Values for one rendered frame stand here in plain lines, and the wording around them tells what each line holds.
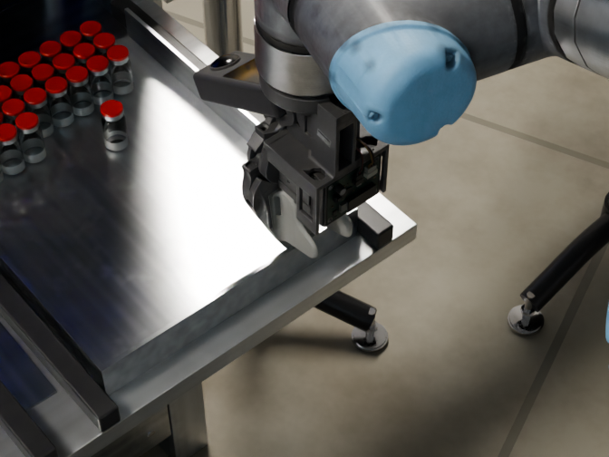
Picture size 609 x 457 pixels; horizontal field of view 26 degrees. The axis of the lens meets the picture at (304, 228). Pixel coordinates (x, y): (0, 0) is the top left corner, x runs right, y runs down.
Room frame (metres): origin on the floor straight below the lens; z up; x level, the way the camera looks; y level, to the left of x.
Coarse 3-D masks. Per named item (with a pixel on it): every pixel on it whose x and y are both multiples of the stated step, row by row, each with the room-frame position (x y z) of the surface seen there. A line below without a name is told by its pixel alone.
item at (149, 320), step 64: (192, 64) 0.92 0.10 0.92; (64, 128) 0.87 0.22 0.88; (128, 128) 0.87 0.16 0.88; (192, 128) 0.87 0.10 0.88; (0, 192) 0.79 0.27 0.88; (64, 192) 0.79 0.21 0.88; (128, 192) 0.79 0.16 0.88; (192, 192) 0.79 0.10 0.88; (0, 256) 0.69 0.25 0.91; (64, 256) 0.71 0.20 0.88; (128, 256) 0.71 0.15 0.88; (192, 256) 0.71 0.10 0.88; (256, 256) 0.71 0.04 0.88; (320, 256) 0.71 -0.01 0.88; (64, 320) 0.65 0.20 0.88; (128, 320) 0.65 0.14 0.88; (192, 320) 0.63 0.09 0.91
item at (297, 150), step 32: (288, 96) 0.66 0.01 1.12; (320, 96) 0.66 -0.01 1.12; (256, 128) 0.70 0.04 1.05; (288, 128) 0.69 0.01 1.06; (320, 128) 0.66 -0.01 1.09; (352, 128) 0.66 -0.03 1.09; (288, 160) 0.66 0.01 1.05; (320, 160) 0.66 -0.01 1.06; (352, 160) 0.66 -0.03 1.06; (384, 160) 0.68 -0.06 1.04; (288, 192) 0.68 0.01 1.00; (320, 192) 0.65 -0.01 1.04; (352, 192) 0.66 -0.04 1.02; (320, 224) 0.65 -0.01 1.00
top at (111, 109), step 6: (108, 102) 0.85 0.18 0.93; (114, 102) 0.85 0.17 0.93; (120, 102) 0.85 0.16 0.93; (102, 108) 0.85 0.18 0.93; (108, 108) 0.85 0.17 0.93; (114, 108) 0.85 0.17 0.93; (120, 108) 0.85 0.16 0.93; (102, 114) 0.84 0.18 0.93; (108, 114) 0.84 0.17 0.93; (114, 114) 0.84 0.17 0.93; (120, 114) 0.84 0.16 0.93
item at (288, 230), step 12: (276, 192) 0.69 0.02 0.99; (276, 204) 0.69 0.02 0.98; (288, 204) 0.68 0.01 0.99; (276, 216) 0.69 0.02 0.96; (288, 216) 0.68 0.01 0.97; (276, 228) 0.69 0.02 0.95; (288, 228) 0.68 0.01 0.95; (300, 228) 0.67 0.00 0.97; (288, 240) 0.68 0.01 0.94; (300, 240) 0.67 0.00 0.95; (312, 240) 0.66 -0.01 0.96; (312, 252) 0.66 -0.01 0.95
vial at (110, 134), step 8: (104, 120) 0.84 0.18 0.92; (112, 120) 0.84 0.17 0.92; (120, 120) 0.84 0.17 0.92; (104, 128) 0.84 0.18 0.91; (112, 128) 0.84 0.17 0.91; (120, 128) 0.84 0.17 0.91; (104, 136) 0.84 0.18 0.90; (112, 136) 0.84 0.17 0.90; (120, 136) 0.84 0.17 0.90; (128, 136) 0.85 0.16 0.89; (112, 144) 0.84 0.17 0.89; (120, 144) 0.84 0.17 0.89
